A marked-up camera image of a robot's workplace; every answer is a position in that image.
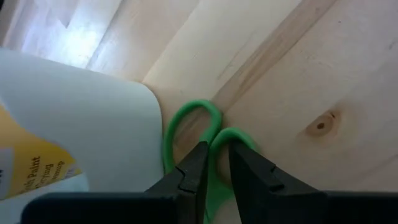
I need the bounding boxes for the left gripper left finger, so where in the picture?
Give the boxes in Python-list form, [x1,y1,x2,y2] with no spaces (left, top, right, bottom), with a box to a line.
[144,141,210,224]

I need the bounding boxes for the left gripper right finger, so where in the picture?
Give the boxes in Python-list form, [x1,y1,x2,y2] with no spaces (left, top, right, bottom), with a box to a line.
[228,141,328,224]

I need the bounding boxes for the green handled scissors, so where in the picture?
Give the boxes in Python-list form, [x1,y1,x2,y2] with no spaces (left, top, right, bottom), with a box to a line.
[161,98,259,224]

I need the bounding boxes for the yellow paint bottle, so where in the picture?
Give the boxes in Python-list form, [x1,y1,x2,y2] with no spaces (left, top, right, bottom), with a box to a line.
[0,104,83,200]

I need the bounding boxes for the white plastic caddy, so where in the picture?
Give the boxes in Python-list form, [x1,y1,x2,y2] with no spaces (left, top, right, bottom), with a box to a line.
[0,47,166,224]

